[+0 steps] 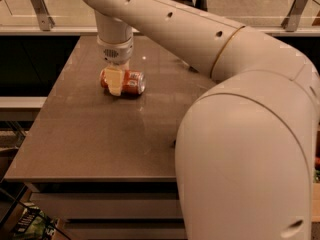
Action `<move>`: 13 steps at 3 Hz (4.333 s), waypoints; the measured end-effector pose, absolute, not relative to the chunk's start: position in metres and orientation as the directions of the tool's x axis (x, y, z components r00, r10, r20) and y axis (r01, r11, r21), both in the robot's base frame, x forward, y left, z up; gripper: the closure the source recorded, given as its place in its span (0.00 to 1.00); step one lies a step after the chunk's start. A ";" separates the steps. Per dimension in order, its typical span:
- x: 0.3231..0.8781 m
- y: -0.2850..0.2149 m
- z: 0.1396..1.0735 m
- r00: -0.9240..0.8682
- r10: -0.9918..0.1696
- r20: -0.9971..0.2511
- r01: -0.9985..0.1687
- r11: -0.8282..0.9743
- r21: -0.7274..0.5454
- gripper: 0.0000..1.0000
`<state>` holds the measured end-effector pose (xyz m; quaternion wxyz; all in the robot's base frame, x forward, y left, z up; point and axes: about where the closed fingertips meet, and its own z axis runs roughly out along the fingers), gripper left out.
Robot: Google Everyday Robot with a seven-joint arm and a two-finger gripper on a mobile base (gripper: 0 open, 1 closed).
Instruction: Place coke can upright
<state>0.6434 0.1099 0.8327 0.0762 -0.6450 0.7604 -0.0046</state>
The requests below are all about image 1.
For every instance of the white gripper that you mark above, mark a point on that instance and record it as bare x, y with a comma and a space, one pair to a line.
115, 53

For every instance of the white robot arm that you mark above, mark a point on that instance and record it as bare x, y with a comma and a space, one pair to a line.
245, 150

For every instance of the glass railing panel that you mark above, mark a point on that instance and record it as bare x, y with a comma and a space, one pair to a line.
75, 13

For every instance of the lower white drawer front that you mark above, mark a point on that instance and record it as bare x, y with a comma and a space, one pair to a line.
150, 230

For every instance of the green black snack bag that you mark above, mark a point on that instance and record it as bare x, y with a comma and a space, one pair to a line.
34, 225

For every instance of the left metal railing bracket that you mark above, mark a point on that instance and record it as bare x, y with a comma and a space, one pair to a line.
45, 21

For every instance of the metal railing bracket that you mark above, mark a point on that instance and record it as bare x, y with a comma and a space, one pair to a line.
45, 21
291, 22

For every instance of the right metal railing bracket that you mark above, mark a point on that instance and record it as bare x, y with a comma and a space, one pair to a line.
291, 22

